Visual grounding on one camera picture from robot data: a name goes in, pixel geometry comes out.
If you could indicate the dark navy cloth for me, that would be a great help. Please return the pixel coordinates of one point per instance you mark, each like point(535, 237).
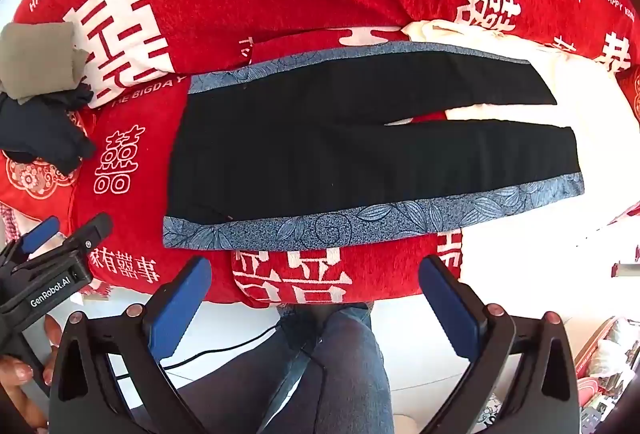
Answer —
point(35, 132)

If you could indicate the cream cloth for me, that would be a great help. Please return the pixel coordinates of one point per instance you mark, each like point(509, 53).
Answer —
point(590, 94)

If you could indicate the person's legs in jeans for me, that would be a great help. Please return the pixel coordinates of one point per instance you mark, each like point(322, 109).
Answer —
point(345, 364)

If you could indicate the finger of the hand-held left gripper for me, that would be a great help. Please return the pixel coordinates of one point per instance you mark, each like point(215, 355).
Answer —
point(40, 231)
point(92, 229)

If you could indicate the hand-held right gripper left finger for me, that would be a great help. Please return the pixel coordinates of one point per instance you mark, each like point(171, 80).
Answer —
point(182, 309)

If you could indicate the red patterned box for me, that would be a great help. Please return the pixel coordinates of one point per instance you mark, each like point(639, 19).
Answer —
point(602, 364)

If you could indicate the olive folded cloth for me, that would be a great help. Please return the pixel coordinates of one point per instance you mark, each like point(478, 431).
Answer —
point(35, 57)

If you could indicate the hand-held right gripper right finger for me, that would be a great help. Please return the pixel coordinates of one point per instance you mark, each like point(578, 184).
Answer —
point(450, 306)

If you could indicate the black pants with blue trim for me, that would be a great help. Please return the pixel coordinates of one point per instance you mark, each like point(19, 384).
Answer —
point(350, 149)

